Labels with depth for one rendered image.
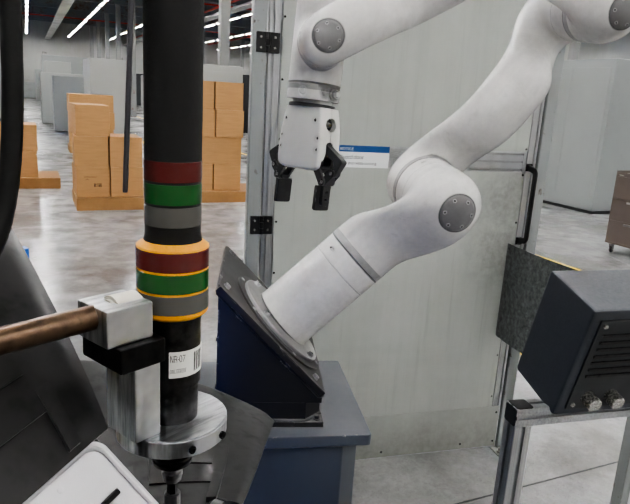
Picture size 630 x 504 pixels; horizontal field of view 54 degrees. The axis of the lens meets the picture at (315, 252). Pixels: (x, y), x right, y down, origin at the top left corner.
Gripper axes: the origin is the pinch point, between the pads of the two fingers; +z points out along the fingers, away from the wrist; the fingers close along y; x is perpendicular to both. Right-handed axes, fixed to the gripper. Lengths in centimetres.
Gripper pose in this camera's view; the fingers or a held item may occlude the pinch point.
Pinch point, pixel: (300, 200)
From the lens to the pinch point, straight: 102.6
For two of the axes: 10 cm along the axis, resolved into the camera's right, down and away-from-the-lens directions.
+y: -7.0, -2.1, 6.9
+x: -7.1, 0.4, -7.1
